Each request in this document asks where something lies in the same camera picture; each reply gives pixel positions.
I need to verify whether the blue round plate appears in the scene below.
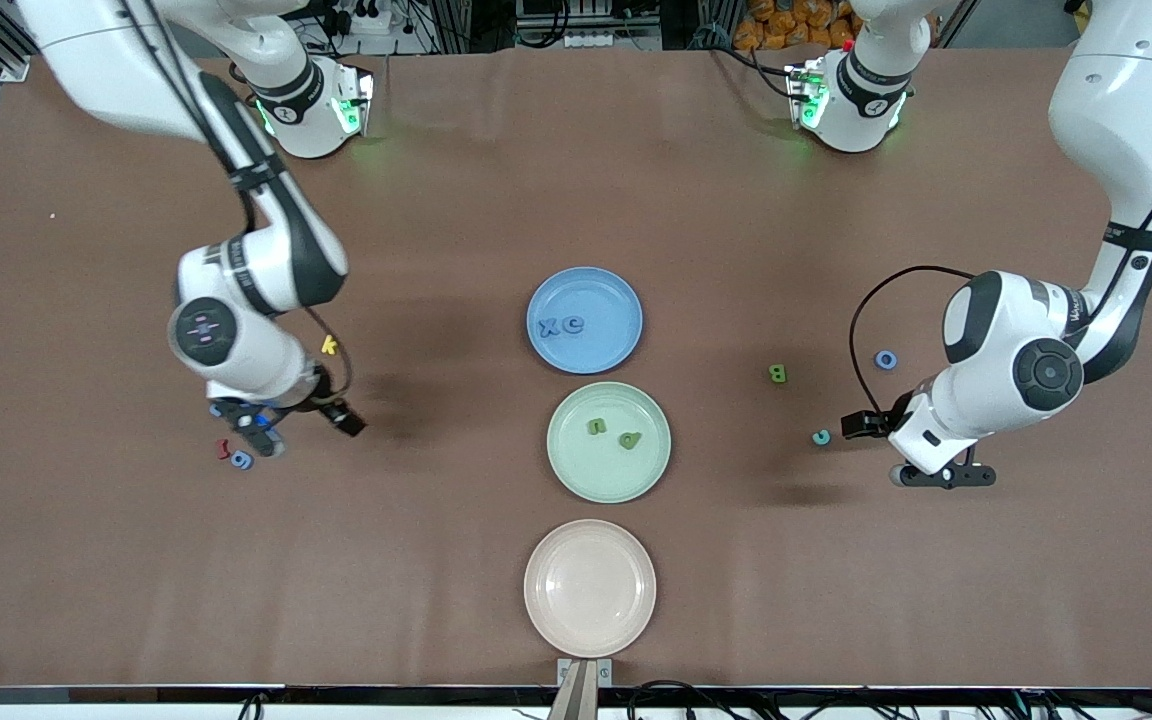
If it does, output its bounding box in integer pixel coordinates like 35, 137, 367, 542
526, 266, 645, 376

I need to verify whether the green round plate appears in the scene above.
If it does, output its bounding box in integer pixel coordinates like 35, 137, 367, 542
546, 381, 673, 504

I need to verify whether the brown table cover sheet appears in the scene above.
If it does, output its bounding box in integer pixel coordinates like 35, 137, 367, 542
0, 45, 1152, 691

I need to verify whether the pink round plate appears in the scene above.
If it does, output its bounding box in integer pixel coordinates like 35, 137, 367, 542
523, 518, 658, 659

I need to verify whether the power strip with black plugs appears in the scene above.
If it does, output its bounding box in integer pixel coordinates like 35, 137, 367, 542
321, 0, 392, 36

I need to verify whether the orange packaged goods pile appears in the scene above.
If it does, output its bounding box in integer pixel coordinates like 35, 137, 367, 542
733, 0, 862, 53

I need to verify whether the white power strip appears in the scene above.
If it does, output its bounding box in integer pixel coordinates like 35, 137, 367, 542
561, 28, 634, 51

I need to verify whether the metal table edge rail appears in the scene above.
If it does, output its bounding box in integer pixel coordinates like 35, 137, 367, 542
0, 685, 1152, 720

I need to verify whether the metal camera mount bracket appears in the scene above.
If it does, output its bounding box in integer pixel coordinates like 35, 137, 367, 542
556, 658, 614, 720

